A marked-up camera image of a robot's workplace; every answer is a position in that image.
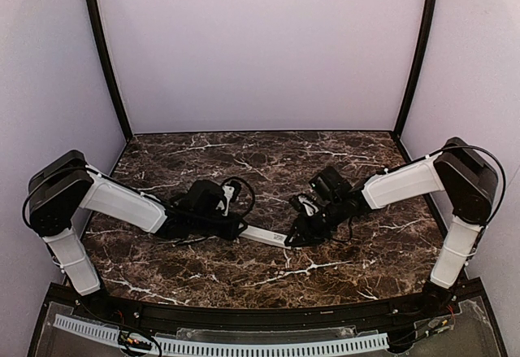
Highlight black front table rail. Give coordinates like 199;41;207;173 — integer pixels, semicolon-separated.
76;292;449;333

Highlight right black frame post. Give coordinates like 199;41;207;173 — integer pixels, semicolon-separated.
392;0;436;139

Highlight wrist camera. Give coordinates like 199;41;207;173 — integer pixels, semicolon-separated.
309;166;352;203
217;180;241;216

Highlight white remote control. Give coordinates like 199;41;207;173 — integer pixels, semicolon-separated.
238;224;292;249

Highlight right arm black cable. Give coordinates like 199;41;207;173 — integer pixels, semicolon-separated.
442;146;508;228

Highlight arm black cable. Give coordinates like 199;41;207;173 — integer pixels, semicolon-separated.
222;176;257;220
442;146;508;228

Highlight left black frame post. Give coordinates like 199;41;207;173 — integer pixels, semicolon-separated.
85;0;133;142

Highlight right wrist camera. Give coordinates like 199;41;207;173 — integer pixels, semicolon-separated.
309;166;352;203

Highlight white slotted cable duct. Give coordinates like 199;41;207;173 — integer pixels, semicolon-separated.
53;314;389;356

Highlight black frame post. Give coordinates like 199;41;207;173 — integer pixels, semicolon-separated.
85;0;133;142
392;0;436;139

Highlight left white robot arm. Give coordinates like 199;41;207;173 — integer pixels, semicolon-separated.
22;150;253;296

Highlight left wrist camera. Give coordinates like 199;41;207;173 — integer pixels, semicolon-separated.
217;180;241;216

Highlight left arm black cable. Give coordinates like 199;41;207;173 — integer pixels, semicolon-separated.
222;176;257;220

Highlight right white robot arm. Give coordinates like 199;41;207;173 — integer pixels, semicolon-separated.
284;137;506;290

